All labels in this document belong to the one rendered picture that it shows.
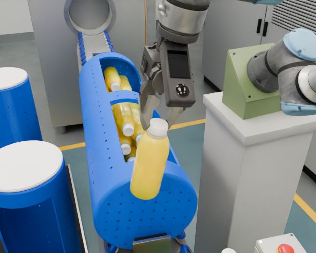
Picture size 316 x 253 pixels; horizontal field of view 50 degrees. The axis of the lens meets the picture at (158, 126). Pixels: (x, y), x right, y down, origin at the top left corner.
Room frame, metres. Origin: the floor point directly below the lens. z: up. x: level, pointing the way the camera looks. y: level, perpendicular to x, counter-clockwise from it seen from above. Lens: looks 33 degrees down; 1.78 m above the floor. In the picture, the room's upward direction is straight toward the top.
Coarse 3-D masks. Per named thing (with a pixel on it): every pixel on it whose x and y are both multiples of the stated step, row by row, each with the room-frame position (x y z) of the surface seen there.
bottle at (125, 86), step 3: (120, 75) 1.47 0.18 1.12; (123, 75) 1.48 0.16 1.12; (120, 78) 1.44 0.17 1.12; (123, 78) 1.44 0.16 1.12; (126, 78) 1.46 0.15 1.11; (123, 81) 1.41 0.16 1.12; (126, 81) 1.41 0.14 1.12; (123, 84) 1.37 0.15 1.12; (126, 84) 1.38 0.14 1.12; (129, 84) 1.40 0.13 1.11; (120, 87) 1.36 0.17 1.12; (123, 87) 1.35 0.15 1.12; (126, 87) 1.35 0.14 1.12; (129, 87) 1.36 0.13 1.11; (129, 90) 1.34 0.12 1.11
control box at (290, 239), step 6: (288, 234) 0.57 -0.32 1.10; (258, 240) 0.55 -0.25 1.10; (264, 240) 0.55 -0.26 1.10; (270, 240) 0.55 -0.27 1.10; (276, 240) 0.55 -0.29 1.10; (282, 240) 0.55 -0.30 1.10; (288, 240) 0.55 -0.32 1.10; (294, 240) 0.55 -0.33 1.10; (258, 246) 0.54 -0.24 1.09; (264, 246) 0.53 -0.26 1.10; (270, 246) 0.53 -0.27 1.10; (276, 246) 0.53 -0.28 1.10; (294, 246) 0.53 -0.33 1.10; (300, 246) 0.53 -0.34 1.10; (258, 252) 0.53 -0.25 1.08; (264, 252) 0.51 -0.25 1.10; (270, 252) 0.51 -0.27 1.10; (276, 252) 0.51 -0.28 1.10; (294, 252) 0.51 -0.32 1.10; (300, 252) 0.51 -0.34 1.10; (306, 252) 0.51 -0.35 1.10
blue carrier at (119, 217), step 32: (96, 64) 1.36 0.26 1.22; (128, 64) 1.50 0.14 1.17; (96, 96) 1.10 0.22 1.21; (128, 96) 1.05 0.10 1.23; (96, 128) 0.91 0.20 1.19; (96, 160) 0.76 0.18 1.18; (96, 192) 0.65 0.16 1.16; (128, 192) 0.63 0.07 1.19; (160, 192) 0.64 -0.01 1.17; (192, 192) 0.67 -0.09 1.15; (96, 224) 0.60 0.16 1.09; (128, 224) 0.62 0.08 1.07; (160, 224) 0.64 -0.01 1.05
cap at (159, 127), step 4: (152, 120) 0.58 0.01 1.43; (156, 120) 0.58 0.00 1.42; (160, 120) 0.58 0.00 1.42; (164, 120) 0.58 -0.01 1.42; (152, 124) 0.56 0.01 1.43; (156, 124) 0.56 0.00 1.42; (160, 124) 0.57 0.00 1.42; (164, 124) 0.57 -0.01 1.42; (148, 128) 0.56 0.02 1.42; (152, 128) 0.55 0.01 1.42; (156, 128) 0.55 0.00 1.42; (160, 128) 0.55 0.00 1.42; (164, 128) 0.56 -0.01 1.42; (152, 132) 0.55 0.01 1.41; (156, 132) 0.55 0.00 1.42; (160, 132) 0.55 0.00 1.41; (164, 132) 0.56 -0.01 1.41
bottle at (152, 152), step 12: (144, 144) 0.55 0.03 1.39; (156, 144) 0.55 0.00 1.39; (168, 144) 0.56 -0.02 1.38; (144, 156) 0.54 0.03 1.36; (156, 156) 0.54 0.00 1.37; (144, 168) 0.54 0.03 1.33; (156, 168) 0.54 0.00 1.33; (132, 180) 0.56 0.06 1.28; (144, 180) 0.54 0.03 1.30; (156, 180) 0.54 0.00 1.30; (132, 192) 0.55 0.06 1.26; (144, 192) 0.54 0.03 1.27; (156, 192) 0.55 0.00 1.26
